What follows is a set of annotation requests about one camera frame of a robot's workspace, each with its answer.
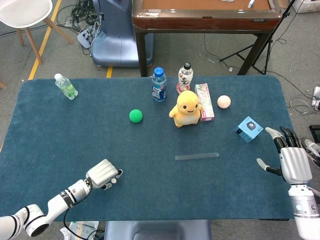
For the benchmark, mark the black cap white drink bottle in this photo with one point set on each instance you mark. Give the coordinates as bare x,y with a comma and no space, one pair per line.
184,78

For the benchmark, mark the white power strip with plugs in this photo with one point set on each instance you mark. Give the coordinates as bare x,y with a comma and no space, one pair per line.
85,37

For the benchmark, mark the green foam ball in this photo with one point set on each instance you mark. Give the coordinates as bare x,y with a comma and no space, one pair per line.
136,116

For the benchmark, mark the green label clear bottle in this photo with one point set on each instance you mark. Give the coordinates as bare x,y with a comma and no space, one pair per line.
67,87

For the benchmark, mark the black flat device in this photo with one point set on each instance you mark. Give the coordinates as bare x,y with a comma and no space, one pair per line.
316,131

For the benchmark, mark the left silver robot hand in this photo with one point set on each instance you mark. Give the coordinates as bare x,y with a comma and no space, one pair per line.
101,173

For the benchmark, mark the dark blue table mat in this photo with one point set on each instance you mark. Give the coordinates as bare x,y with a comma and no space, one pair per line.
100,140

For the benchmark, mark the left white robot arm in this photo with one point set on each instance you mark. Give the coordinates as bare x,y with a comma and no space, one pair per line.
57,200

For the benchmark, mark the pink floral carton box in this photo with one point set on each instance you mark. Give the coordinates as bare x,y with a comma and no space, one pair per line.
207,105

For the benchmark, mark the black tripod stand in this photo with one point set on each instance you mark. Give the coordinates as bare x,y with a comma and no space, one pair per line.
260,53

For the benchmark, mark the peach coloured ball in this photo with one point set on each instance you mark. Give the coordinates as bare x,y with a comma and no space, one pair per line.
223,102

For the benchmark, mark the blue grey robot torso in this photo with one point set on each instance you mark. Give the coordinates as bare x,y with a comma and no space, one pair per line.
157,230

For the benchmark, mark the grey sneaker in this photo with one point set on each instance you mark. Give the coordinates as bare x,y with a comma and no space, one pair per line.
312,150

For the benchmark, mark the blue cap water bottle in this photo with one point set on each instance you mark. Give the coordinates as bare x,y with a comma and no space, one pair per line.
159,87

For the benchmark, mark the blue grey machine base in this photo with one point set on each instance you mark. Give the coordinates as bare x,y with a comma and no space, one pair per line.
117,32

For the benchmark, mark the yellow plush duck toy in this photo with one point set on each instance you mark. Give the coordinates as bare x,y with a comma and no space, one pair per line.
187,107

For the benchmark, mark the small light blue box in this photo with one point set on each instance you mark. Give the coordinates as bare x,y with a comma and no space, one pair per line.
248,130

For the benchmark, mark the white chair with wooden legs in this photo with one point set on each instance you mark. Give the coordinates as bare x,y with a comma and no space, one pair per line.
25,12

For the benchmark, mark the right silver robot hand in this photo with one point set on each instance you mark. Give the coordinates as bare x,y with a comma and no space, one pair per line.
296,165

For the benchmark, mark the clear glass test tube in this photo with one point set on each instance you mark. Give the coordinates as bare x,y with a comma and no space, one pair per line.
197,156

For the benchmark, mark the clear plastic bag with papers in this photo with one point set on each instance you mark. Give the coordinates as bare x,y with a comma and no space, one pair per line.
82,228

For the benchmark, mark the brown mahjong table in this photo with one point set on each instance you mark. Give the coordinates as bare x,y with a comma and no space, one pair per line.
205,22

